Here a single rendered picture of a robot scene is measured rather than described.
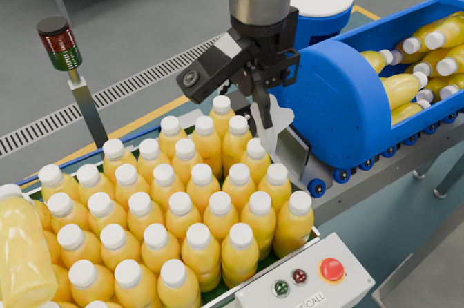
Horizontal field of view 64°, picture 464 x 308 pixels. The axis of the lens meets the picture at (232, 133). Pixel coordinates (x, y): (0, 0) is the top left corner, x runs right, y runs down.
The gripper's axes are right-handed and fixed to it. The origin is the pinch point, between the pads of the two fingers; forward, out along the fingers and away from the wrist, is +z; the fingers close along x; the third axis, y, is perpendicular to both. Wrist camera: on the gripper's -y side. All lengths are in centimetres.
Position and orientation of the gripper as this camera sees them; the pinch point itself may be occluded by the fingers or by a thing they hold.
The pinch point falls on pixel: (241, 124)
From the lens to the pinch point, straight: 61.2
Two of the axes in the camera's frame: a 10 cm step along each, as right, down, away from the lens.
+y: 8.6, -3.9, 3.3
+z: 0.0, 6.4, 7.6
